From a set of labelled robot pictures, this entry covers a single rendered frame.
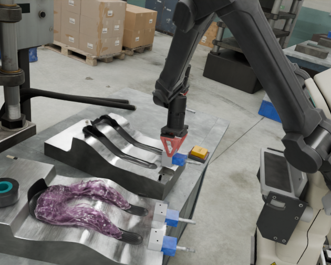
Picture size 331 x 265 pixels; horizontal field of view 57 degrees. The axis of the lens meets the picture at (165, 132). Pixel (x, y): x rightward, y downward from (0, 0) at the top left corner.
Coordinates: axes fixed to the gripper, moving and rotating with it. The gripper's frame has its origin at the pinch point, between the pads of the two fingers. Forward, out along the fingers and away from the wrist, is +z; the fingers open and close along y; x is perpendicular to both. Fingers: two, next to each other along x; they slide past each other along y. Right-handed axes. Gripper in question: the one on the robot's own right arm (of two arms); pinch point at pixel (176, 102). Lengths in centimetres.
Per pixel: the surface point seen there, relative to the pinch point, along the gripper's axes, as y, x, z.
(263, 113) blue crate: -271, 48, 88
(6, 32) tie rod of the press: 45, -58, -24
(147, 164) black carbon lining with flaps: 47.1, 7.3, 6.8
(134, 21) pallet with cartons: -360, -201, 33
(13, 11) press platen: 44, -55, -32
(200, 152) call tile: 18.2, 20.4, 11.0
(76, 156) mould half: 54, -18, 10
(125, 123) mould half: 31.4, -11.1, 3.0
